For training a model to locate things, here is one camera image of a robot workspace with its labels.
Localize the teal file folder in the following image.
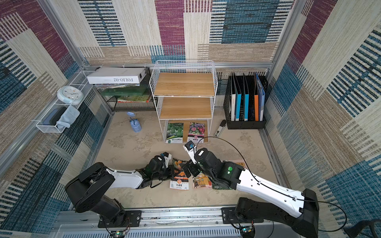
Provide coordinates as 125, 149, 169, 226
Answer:
243, 74, 249, 121
232, 73, 242, 121

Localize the green gourd seed bag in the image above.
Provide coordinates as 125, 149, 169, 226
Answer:
165, 123, 184, 144
212, 183, 232, 190

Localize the black white remote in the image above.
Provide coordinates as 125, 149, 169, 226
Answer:
214, 120, 227, 137

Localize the green plastic case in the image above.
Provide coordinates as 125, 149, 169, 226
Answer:
100, 86, 147, 96

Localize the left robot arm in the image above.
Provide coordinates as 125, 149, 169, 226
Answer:
65, 152, 175, 229

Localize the magazine stack under box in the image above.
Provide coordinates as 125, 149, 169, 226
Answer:
93, 84, 140, 89

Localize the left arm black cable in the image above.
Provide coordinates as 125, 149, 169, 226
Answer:
107, 168, 167, 188

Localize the green gourd seed bag bottom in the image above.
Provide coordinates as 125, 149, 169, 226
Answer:
165, 123, 184, 144

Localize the white file folder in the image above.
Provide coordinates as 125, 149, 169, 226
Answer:
231, 73, 236, 121

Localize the teal file folder left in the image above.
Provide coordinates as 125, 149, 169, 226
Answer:
232, 73, 242, 121

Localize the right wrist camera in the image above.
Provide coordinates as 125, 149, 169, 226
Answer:
183, 141, 197, 164

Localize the green and red book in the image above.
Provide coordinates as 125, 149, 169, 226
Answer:
117, 95, 151, 103

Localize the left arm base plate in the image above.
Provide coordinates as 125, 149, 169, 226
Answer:
98, 210, 142, 229

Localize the white round clock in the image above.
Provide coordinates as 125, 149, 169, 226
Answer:
57, 86, 84, 106

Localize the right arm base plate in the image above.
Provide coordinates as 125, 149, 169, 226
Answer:
220, 207, 264, 225

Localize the white folio box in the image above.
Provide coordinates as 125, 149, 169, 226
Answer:
87, 67, 147, 84

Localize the green gourd seed bag top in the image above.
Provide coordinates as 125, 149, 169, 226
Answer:
212, 183, 232, 190

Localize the light blue cloth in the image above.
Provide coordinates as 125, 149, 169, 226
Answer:
57, 106, 80, 130

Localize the orange marigold seed bag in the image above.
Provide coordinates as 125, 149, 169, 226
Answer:
169, 158, 189, 190

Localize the black mesh document tray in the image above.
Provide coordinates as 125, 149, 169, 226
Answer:
96, 67, 155, 112

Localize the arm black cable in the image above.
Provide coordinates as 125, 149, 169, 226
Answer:
107, 168, 167, 188
194, 136, 348, 233

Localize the white wire three-tier shelf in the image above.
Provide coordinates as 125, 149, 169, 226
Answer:
149, 60, 218, 143

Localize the dark blue case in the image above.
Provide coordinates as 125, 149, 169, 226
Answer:
42, 107, 67, 126

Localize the pink flower seed bag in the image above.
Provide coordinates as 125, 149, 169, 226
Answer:
187, 122, 205, 144

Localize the teal file folder right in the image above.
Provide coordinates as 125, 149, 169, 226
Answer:
243, 74, 249, 121

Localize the white wire wall basket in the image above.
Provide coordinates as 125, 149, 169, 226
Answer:
36, 70, 93, 133

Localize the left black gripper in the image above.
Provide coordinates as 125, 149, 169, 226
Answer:
152, 165, 182, 181

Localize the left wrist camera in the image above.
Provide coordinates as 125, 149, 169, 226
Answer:
161, 152, 172, 167

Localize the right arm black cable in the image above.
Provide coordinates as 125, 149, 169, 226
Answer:
194, 136, 348, 233

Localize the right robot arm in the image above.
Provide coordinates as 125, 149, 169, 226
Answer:
184, 143, 319, 238

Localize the blue file folder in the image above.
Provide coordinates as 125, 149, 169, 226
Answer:
257, 76, 265, 121

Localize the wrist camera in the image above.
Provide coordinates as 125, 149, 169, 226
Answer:
161, 152, 172, 167
183, 141, 197, 164

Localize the black file organizer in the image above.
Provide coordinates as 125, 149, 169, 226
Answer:
223, 73, 267, 130

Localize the orange file folder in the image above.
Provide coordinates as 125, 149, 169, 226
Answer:
254, 74, 260, 122

